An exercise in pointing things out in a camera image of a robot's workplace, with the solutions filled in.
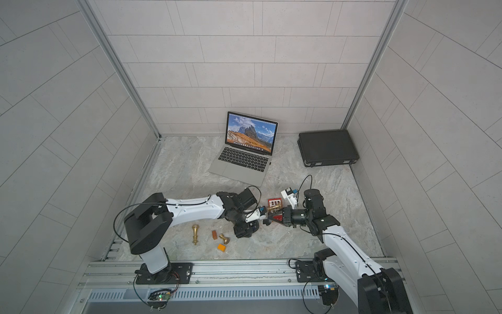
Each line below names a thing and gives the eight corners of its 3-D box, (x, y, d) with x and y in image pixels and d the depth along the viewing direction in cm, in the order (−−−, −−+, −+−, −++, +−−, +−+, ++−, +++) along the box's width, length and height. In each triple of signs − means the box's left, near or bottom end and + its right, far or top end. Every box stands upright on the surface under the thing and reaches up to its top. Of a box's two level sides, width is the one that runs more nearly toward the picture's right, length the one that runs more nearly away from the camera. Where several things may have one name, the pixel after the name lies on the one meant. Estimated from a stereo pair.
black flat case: (302, 168, 104) (305, 159, 98) (297, 138, 118) (299, 129, 112) (356, 168, 104) (362, 160, 98) (344, 139, 118) (349, 129, 112)
